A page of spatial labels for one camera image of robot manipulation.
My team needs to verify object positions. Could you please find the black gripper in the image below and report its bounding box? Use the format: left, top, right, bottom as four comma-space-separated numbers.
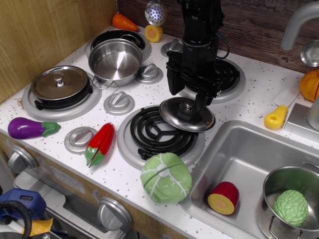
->
166, 39, 219, 111

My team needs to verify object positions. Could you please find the small steel pot lid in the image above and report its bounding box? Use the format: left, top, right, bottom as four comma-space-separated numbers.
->
159, 97, 215, 132

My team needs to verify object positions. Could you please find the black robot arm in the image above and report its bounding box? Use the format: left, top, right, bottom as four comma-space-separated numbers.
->
166, 0, 235, 111

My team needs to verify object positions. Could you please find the silver stove knob upper centre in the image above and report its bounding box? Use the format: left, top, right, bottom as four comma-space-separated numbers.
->
137, 63, 163, 85

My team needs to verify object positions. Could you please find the silver stove knob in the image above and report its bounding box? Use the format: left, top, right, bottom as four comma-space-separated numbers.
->
64, 126, 97, 155
103, 91, 135, 116
137, 63, 163, 85
160, 39, 183, 57

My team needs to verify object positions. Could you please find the silver stove knob back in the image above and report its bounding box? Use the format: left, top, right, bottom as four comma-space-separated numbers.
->
160, 39, 183, 57

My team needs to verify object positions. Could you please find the silver stove knob front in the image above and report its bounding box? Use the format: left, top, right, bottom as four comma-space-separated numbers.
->
64, 126, 97, 155

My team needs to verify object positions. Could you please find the large steel lid with knob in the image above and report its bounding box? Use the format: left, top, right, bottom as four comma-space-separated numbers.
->
31, 65, 88, 101

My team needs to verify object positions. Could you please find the back right black burner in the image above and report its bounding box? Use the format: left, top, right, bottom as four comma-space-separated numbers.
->
185, 60, 240, 93

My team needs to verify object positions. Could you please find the black burner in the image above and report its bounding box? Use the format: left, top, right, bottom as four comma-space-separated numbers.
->
90, 30, 146, 50
34, 81, 93, 110
129, 106, 198, 160
185, 60, 240, 93

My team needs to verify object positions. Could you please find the front right black burner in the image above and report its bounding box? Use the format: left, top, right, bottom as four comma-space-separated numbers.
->
129, 106, 198, 160

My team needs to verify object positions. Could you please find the yellow toy corn piece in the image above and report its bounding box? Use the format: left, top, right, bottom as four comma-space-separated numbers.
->
145, 25, 163, 42

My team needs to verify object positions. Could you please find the empty steel pot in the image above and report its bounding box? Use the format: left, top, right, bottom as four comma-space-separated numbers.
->
88, 39, 143, 89

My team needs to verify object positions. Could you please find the silver sink basin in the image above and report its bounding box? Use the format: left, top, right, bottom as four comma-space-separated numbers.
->
181, 120, 319, 239

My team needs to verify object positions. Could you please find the steel slotted spoon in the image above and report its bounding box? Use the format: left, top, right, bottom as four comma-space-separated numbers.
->
145, 0, 167, 26

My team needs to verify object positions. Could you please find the back left black burner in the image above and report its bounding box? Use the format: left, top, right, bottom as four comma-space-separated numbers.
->
90, 30, 146, 50

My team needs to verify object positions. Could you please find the green toy cabbage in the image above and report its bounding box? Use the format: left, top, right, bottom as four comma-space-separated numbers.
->
140, 152, 192, 204

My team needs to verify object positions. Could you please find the orange toy carrot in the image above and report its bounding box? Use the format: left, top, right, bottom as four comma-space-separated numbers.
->
112, 13, 138, 32

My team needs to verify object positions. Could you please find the red toy chili pepper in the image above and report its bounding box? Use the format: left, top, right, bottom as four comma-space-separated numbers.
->
84, 123, 115, 167

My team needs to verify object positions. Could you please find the red yellow toy fruit half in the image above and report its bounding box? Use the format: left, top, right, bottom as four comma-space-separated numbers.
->
207, 181, 240, 215

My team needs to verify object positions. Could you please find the orange toy pumpkin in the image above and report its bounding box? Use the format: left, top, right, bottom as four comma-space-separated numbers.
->
299, 69, 319, 102

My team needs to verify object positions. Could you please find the steel ladle bowl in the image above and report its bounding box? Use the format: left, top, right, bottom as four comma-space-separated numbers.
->
300, 39, 319, 67

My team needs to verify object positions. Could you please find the grey faucet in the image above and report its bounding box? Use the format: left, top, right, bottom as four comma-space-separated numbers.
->
281, 1, 319, 50

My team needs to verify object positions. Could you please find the silver oven knob right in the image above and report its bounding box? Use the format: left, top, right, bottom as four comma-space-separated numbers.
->
97, 196, 133, 232

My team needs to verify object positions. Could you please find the silver oven knob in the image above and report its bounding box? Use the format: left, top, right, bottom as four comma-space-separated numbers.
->
7, 144, 38, 174
97, 196, 133, 232

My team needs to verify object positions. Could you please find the front left black burner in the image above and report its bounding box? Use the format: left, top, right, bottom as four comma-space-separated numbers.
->
34, 81, 93, 110

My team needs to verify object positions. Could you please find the light green toy artichoke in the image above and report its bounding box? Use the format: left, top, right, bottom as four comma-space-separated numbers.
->
273, 190, 309, 227

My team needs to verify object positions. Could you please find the steel pot in sink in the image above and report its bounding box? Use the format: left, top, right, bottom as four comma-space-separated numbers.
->
256, 162, 319, 239

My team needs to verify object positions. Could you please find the purple toy eggplant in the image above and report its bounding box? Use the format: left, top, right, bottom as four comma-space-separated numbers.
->
8, 117, 61, 139

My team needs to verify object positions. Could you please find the silver oven knob left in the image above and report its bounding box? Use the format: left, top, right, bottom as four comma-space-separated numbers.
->
7, 144, 38, 174

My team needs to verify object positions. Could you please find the yellow handled toy knife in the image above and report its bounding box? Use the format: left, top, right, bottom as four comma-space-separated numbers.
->
264, 87, 300, 129

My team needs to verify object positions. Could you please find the grey oven door handle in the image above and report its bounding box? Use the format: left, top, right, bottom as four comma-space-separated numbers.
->
13, 170, 130, 239

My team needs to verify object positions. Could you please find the blue clamp handle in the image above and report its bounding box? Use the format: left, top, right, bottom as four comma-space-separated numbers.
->
0, 188, 46, 219

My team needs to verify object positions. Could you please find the black braided cable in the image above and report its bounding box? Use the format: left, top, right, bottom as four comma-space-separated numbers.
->
0, 200, 33, 236

